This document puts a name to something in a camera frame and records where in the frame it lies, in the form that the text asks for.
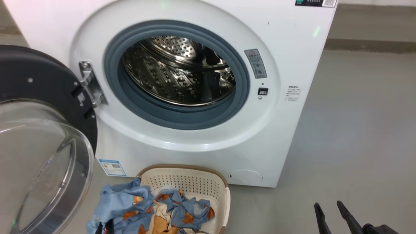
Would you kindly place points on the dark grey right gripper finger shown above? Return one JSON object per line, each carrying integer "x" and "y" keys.
{"x": 349, "y": 217}
{"x": 321, "y": 221}

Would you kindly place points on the blue patterned garment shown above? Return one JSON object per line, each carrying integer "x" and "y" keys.
{"x": 188, "y": 211}
{"x": 120, "y": 204}

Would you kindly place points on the cream and orange garment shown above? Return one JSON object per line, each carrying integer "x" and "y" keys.
{"x": 161, "y": 217}

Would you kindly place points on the grey round washing machine door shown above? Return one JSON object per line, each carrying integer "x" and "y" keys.
{"x": 39, "y": 136}

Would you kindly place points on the cream perforated laundry basket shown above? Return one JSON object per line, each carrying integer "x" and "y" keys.
{"x": 195, "y": 182}

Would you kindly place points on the black door latch socket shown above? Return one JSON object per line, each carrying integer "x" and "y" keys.
{"x": 263, "y": 91}

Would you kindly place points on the white front-load washing machine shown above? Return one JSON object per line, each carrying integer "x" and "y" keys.
{"x": 292, "y": 58}

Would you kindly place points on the grey rubber door gasket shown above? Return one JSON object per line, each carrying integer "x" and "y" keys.
{"x": 182, "y": 117}

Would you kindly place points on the metal door hinge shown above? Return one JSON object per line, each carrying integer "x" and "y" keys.
{"x": 92, "y": 84}

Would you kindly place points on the round white filter cover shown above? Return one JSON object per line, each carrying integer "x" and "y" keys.
{"x": 245, "y": 176}

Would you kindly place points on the clear printed text sticker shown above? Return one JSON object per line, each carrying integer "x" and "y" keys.
{"x": 293, "y": 93}

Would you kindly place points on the grey warning sticker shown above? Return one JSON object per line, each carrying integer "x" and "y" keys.
{"x": 256, "y": 63}

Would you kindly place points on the steel perforated washer drum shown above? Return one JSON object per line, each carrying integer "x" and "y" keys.
{"x": 175, "y": 71}

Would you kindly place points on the blue and white energy label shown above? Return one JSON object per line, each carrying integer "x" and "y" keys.
{"x": 112, "y": 167}

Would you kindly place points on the dark label with QR code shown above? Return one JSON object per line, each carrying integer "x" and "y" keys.
{"x": 315, "y": 2}

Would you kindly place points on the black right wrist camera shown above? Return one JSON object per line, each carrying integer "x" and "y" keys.
{"x": 382, "y": 229}

